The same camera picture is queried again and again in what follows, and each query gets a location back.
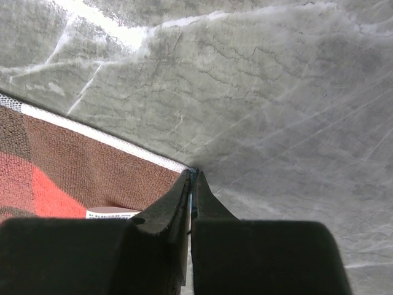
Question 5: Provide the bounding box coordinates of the brown orange bear towel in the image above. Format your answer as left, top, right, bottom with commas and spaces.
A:
1, 95, 185, 220

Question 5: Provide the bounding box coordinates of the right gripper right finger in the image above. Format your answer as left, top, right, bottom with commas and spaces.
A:
191, 171, 352, 294

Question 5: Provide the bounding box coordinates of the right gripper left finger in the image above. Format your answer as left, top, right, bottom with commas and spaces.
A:
1, 170, 192, 294

